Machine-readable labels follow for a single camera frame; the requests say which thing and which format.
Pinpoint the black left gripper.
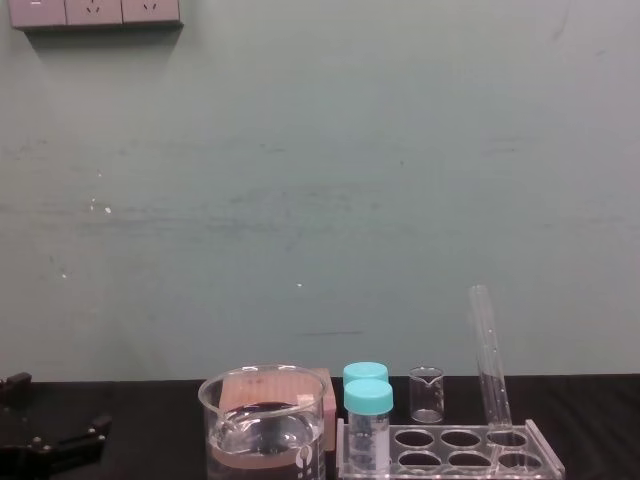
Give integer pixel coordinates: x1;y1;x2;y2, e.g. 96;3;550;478
0;371;113;480

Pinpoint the large glass beaker with liquid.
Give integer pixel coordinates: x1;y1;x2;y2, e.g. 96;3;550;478
197;363;329;480

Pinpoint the small empty glass beaker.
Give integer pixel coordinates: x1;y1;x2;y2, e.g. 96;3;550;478
408;365;447;423

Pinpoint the clear acrylic test tube rack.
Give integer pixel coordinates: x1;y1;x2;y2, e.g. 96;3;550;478
335;416;567;480

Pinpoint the clear glass test tube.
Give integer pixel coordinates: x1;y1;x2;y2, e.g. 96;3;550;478
467;284;515;447

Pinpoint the brown rectangular block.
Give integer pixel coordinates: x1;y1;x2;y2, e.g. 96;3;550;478
219;366;338;480

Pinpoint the clear vial with teal cap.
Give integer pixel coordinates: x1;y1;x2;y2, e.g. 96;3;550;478
342;361;390;390
342;379;395;475

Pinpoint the black table cloth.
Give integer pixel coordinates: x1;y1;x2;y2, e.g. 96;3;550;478
0;373;640;480

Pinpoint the white wall switch panel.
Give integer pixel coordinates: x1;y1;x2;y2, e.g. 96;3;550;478
8;0;68;28

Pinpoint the white wall socket panel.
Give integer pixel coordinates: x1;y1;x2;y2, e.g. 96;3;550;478
121;0;183;25
65;0;124;26

